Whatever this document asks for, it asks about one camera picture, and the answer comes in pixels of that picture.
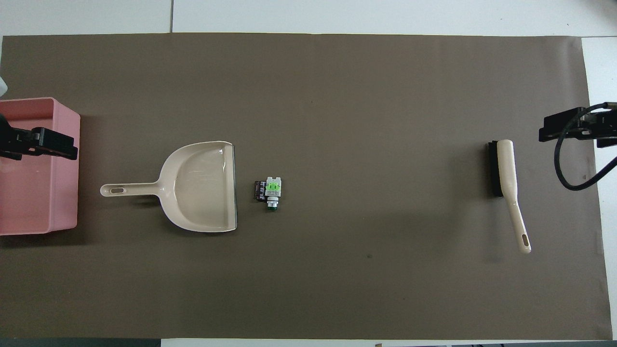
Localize pink plastic bin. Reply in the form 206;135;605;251
0;97;81;236

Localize cream plastic dustpan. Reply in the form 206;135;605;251
100;141;238;233

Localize white green push-button switch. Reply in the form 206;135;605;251
265;176;283;212

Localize cream hand brush black bristles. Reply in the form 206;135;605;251
487;139;532;254

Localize black cable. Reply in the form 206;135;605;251
553;102;617;192

